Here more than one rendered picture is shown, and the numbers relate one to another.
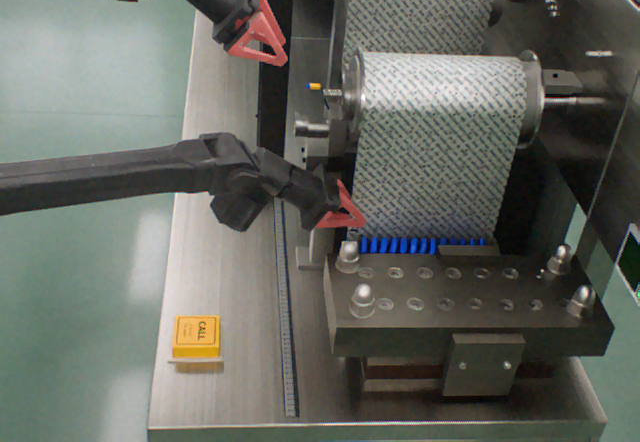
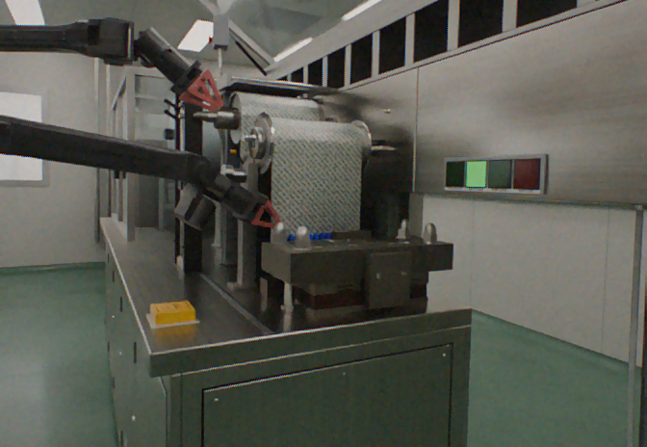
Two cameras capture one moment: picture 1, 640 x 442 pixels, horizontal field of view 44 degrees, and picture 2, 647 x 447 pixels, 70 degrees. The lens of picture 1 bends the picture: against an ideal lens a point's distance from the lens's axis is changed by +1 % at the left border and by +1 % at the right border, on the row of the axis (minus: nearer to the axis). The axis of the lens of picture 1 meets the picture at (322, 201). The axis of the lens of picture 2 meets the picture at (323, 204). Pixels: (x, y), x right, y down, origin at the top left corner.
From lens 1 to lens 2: 66 cm
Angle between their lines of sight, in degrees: 37
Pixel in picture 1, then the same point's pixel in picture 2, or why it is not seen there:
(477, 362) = (386, 273)
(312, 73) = not seen: hidden behind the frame
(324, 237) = (249, 261)
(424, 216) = (318, 219)
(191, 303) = not seen: hidden behind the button
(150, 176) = (142, 152)
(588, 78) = (386, 128)
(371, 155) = (280, 170)
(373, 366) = (317, 297)
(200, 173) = (176, 158)
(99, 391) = not seen: outside the picture
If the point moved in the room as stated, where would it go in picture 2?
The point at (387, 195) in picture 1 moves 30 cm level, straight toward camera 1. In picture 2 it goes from (294, 202) to (324, 211)
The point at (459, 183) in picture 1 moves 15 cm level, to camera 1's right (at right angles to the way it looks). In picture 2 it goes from (334, 192) to (390, 193)
